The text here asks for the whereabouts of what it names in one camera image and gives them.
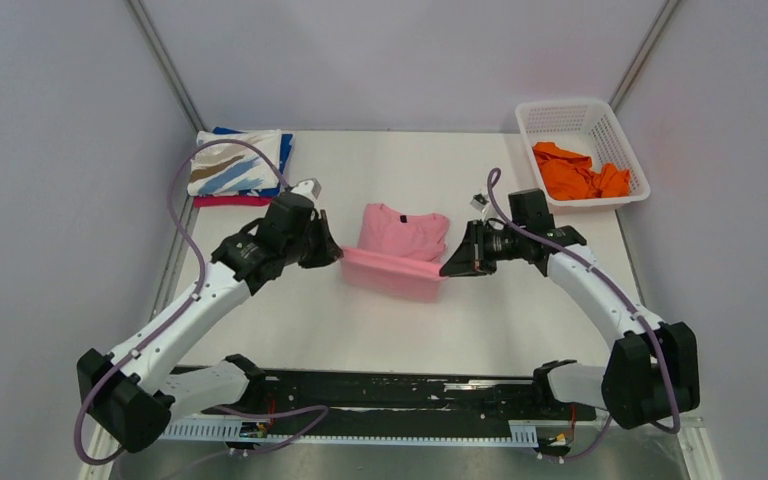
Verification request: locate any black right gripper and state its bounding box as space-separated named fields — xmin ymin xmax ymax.
xmin=440 ymin=220 xmax=526 ymax=278

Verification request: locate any pink t-shirt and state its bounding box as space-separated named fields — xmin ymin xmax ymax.
xmin=340 ymin=203 xmax=450 ymax=303

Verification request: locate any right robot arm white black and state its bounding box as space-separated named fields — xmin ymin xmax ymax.
xmin=439 ymin=189 xmax=701 ymax=433

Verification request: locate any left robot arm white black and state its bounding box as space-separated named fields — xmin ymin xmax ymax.
xmin=77 ymin=187 xmax=342 ymax=453

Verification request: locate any white blue beige folded shirt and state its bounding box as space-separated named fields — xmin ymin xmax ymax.
xmin=187 ymin=130 xmax=283 ymax=197

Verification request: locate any orange crumpled t-shirt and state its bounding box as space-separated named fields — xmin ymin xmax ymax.
xmin=532 ymin=142 xmax=631 ymax=201

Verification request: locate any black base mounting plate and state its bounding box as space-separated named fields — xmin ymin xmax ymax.
xmin=229 ymin=369 xmax=597 ymax=441

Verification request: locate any white plastic basket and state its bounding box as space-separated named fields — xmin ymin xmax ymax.
xmin=515 ymin=98 xmax=651 ymax=213

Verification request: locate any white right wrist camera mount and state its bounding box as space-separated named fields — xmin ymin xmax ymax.
xmin=470 ymin=193 xmax=495 ymax=220

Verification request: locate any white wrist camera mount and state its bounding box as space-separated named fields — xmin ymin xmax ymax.
xmin=291 ymin=178 xmax=322 ymax=201
xmin=470 ymin=193 xmax=495 ymax=220

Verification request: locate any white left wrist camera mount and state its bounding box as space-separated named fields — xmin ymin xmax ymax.
xmin=291 ymin=178 xmax=322 ymax=201

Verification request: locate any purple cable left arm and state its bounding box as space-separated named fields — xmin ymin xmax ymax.
xmin=73 ymin=138 xmax=331 ymax=467

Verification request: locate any aluminium frame rail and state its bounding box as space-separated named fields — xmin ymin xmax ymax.
xmin=100 ymin=372 xmax=706 ymax=429

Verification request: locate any metal corner rail right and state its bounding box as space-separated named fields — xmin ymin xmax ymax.
xmin=609 ymin=0 xmax=684 ymax=111

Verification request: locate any metal corner rail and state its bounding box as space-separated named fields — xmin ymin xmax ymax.
xmin=609 ymin=0 xmax=684 ymax=111
xmin=124 ymin=0 xmax=206 ymax=131

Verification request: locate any metal corner rail left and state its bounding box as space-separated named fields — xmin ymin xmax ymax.
xmin=124 ymin=0 xmax=206 ymax=131

